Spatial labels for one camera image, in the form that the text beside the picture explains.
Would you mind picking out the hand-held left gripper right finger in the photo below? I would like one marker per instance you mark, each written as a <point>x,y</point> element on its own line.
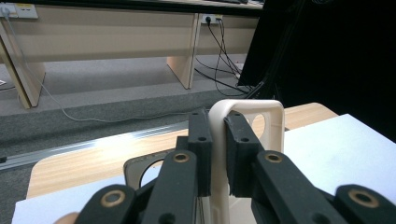
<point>241,155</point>

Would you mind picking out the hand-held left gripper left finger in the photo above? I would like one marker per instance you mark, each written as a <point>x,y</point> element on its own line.
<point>199,146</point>

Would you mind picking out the beige phone case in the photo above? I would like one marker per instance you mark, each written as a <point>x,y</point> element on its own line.
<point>219,174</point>

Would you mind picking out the grey phone stand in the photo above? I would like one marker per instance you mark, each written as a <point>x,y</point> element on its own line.
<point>134,171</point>

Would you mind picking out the white table mat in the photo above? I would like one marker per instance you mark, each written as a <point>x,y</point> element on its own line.
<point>336,155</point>

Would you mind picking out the black curtain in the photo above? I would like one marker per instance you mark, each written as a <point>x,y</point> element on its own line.
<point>336,56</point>

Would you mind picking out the long wooden bench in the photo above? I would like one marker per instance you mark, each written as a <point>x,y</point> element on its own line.
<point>102,34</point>

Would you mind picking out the metal floor rail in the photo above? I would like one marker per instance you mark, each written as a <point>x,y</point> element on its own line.
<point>77,146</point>

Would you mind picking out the white wall socket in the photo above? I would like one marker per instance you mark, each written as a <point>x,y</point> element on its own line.
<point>211,18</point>

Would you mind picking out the white wall socket strip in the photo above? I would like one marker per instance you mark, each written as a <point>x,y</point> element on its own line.
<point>18,11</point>

